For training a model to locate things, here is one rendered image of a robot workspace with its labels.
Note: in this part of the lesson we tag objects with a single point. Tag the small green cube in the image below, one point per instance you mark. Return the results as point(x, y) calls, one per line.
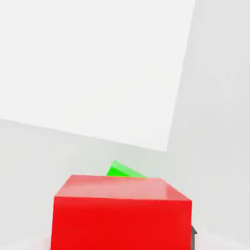
point(119, 170)

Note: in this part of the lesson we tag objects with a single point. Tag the small red cube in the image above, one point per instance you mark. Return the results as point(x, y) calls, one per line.
point(121, 222)

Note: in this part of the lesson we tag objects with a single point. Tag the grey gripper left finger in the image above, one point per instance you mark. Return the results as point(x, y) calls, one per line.
point(45, 245)

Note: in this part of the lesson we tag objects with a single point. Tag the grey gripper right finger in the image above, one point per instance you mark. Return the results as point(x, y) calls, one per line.
point(194, 238)

